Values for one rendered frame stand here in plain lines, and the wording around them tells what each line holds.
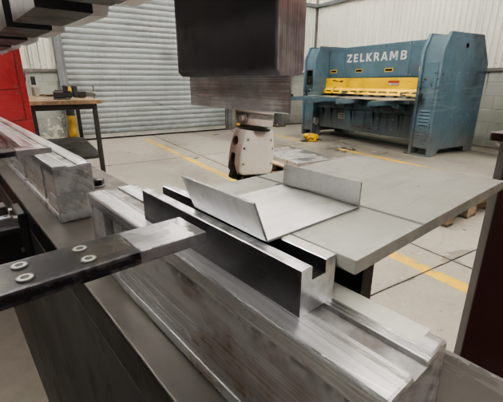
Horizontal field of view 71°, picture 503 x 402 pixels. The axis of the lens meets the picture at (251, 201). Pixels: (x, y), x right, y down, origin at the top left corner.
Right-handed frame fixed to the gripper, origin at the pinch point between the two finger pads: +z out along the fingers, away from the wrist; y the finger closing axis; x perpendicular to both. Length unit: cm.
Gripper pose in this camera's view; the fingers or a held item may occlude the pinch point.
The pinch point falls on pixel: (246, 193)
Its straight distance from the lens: 83.7
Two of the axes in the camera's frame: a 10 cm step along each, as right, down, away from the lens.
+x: -6.3, -2.8, 7.2
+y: 7.7, -1.0, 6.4
